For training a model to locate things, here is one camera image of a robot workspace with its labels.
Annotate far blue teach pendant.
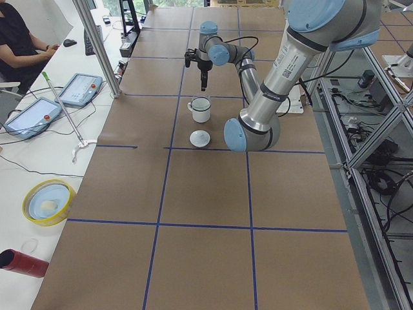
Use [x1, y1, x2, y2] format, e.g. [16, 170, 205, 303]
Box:
[59, 73, 103, 108]

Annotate black keyboard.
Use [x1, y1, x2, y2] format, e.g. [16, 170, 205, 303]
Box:
[83, 25, 103, 56]

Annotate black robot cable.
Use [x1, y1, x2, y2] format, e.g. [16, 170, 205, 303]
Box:
[222, 36, 259, 78]

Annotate near blue teach pendant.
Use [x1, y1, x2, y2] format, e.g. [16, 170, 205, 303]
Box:
[5, 98, 62, 139]

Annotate red cylinder tube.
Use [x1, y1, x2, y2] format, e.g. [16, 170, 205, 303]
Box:
[1, 249, 49, 278]

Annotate blue teach pendant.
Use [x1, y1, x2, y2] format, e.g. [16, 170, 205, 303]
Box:
[59, 73, 103, 108]
[5, 98, 62, 139]

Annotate long grabber stick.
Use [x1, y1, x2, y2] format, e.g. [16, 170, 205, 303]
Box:
[42, 71, 97, 164]

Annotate white mug lid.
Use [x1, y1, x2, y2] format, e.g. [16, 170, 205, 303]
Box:
[189, 130, 210, 148]

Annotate aluminium frame post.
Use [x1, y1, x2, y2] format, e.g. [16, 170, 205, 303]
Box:
[73, 0, 121, 99]

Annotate aluminium side rail frame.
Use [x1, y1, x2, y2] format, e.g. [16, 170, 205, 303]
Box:
[308, 48, 412, 309]

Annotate seated person black shirt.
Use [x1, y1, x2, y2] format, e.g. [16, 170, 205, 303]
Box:
[1, 1, 59, 94]

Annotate yellow tape roll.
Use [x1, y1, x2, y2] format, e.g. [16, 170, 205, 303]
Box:
[22, 179, 76, 227]

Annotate white enamel mug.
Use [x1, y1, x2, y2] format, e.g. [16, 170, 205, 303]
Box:
[187, 98, 211, 123]

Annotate black computer mouse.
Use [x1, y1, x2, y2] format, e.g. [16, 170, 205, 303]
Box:
[63, 39, 77, 48]

